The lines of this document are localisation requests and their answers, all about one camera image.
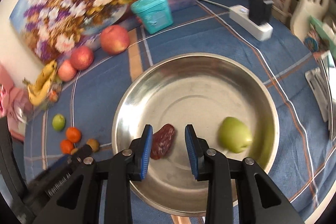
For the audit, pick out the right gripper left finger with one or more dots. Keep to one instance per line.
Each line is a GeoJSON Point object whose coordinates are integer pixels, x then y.
{"type": "Point", "coordinates": [78, 200]}

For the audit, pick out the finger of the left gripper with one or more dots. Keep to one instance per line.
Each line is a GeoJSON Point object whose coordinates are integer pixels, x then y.
{"type": "Point", "coordinates": [47, 183]}

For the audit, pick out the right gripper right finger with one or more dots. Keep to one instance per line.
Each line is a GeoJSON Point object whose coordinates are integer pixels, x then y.
{"type": "Point", "coordinates": [259, 198]}

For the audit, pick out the brown longan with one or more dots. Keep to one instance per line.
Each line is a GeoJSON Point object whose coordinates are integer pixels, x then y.
{"type": "Point", "coordinates": [94, 144]}
{"type": "Point", "coordinates": [74, 151]}

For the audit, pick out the orange tangerine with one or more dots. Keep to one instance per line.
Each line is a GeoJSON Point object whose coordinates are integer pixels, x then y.
{"type": "Point", "coordinates": [73, 134]}
{"type": "Point", "coordinates": [66, 146]}

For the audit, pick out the large green jujube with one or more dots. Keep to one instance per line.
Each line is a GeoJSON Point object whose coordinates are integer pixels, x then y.
{"type": "Point", "coordinates": [234, 135]}

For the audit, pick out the small green jujube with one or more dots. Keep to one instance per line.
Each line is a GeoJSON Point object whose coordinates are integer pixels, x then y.
{"type": "Point", "coordinates": [58, 122]}

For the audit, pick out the pink wrapped flower bouquet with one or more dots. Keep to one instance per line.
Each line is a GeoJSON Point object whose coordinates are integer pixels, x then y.
{"type": "Point", "coordinates": [15, 105]}

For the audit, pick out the round stainless steel plate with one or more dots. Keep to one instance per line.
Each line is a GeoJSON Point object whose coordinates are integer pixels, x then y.
{"type": "Point", "coordinates": [200, 89]}

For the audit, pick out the bunch of yellow bananas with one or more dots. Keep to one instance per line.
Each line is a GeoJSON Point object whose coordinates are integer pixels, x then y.
{"type": "Point", "coordinates": [47, 73]}

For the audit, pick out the clear plastic fruit tray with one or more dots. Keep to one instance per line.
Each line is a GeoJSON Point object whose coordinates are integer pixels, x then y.
{"type": "Point", "coordinates": [47, 96]}

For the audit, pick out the pale pink apple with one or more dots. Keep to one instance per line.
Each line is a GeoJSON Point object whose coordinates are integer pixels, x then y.
{"type": "Point", "coordinates": [66, 71]}

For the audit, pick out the red apple middle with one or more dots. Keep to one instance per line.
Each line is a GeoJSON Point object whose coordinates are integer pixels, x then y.
{"type": "Point", "coordinates": [82, 58]}

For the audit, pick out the red apple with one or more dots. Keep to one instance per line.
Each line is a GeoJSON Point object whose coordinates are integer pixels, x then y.
{"type": "Point", "coordinates": [82, 58]}
{"type": "Point", "coordinates": [114, 39]}

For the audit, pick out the red apple right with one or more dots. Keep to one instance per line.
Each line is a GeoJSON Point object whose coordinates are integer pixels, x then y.
{"type": "Point", "coordinates": [114, 39]}

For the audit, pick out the white folding phone stand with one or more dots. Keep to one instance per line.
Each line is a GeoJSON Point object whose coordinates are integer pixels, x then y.
{"type": "Point", "coordinates": [318, 87]}

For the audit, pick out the smartphone on stand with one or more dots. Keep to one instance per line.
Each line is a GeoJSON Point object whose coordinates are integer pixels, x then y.
{"type": "Point", "coordinates": [327, 68]}

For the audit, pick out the white power strip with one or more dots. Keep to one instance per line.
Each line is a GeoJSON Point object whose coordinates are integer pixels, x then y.
{"type": "Point", "coordinates": [239, 14]}

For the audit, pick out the teal tin box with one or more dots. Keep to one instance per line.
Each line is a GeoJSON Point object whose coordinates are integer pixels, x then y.
{"type": "Point", "coordinates": [155, 15]}

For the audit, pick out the black power adapter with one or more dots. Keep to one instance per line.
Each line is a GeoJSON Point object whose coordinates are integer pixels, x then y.
{"type": "Point", "coordinates": [260, 11]}

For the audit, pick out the green board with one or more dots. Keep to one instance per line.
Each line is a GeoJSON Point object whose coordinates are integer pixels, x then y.
{"type": "Point", "coordinates": [325, 32]}

